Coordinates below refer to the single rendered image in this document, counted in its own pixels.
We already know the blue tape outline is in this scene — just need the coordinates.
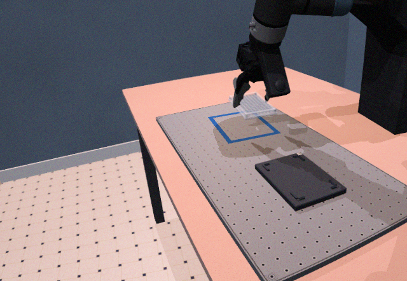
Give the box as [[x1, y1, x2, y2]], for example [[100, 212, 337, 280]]
[[208, 112, 281, 144]]

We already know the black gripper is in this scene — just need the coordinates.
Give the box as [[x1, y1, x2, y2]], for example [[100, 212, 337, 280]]
[[233, 32, 281, 108]]

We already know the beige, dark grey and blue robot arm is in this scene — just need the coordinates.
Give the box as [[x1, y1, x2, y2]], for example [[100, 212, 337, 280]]
[[250, 0, 354, 98]]

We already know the grey rectangular mat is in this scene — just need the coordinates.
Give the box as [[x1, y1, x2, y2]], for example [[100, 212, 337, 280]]
[[156, 102, 407, 281]]

